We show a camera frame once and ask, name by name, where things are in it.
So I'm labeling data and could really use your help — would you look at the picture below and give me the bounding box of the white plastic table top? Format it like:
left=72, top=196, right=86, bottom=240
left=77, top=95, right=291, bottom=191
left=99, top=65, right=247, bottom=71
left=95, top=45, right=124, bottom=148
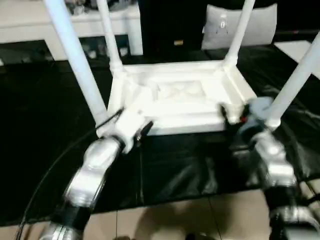
left=96, top=62, right=276, bottom=137

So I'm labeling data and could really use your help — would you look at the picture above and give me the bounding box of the white plastic table leg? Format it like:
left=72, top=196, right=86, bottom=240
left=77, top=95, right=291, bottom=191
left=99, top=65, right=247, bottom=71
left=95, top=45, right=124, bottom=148
left=42, top=0, right=111, bottom=138
left=223, top=0, right=256, bottom=70
left=96, top=0, right=125, bottom=76
left=264, top=32, right=320, bottom=132

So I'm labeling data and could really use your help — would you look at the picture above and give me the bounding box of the white flat panel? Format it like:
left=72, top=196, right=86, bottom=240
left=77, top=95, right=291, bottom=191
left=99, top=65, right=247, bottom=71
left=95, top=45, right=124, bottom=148
left=273, top=39, right=320, bottom=65

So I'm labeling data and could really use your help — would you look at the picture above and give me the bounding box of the grey cushion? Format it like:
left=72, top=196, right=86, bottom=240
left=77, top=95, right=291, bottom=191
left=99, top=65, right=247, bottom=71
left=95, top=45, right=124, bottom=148
left=201, top=3, right=278, bottom=51

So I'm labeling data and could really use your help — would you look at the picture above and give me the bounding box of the black work mat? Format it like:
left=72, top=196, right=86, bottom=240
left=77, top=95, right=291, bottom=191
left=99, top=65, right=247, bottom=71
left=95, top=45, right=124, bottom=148
left=0, top=39, right=320, bottom=221

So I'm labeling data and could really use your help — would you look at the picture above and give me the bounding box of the black speaker with gold label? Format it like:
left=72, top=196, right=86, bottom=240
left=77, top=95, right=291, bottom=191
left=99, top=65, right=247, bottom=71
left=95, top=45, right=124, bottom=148
left=139, top=0, right=208, bottom=57

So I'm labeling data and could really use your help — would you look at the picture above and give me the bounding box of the grey helmet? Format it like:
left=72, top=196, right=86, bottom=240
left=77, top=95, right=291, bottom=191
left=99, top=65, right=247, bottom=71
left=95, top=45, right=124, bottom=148
left=86, top=0, right=141, bottom=12

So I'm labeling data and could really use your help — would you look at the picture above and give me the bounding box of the white sideboard with glass doors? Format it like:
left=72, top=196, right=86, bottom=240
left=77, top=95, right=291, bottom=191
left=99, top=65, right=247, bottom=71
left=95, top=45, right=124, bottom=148
left=0, top=0, right=141, bottom=57

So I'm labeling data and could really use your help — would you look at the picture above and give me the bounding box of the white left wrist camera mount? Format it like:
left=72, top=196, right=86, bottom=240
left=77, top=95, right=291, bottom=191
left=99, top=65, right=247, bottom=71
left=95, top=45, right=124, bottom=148
left=113, top=109, right=148, bottom=153

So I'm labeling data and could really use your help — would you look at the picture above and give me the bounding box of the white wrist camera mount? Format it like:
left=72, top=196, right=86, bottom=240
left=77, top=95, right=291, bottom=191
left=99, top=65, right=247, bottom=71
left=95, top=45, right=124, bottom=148
left=238, top=96, right=275, bottom=137
left=113, top=109, right=148, bottom=153

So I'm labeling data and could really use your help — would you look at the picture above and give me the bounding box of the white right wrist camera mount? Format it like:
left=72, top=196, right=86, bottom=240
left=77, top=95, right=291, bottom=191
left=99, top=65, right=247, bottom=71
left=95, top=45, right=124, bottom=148
left=238, top=96, right=275, bottom=137

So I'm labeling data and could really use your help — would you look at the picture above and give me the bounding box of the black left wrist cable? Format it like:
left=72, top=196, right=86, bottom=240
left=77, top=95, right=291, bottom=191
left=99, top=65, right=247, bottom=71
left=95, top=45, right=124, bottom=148
left=14, top=107, right=126, bottom=240

